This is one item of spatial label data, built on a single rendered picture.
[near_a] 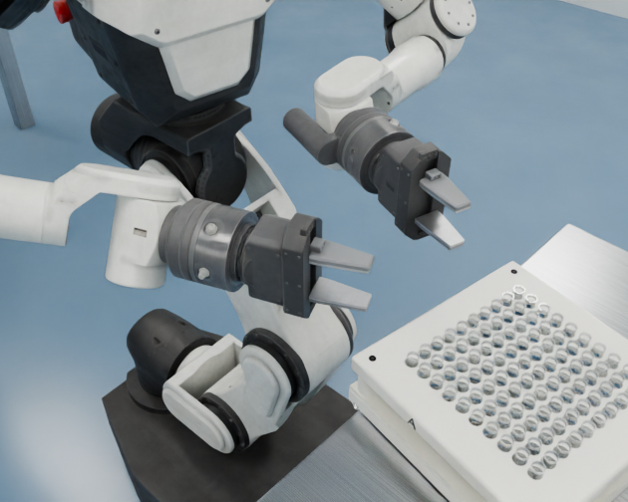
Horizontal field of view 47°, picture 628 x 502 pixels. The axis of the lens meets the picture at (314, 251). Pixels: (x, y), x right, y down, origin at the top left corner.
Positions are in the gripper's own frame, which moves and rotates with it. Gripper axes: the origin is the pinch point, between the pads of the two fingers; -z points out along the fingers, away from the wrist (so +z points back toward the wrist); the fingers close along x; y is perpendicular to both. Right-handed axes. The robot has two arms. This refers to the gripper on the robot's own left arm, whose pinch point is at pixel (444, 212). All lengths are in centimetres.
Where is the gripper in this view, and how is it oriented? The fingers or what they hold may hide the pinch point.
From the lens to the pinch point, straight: 83.6
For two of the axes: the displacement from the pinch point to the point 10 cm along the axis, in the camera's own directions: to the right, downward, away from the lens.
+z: -4.9, -5.8, 6.6
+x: 0.0, 7.5, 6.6
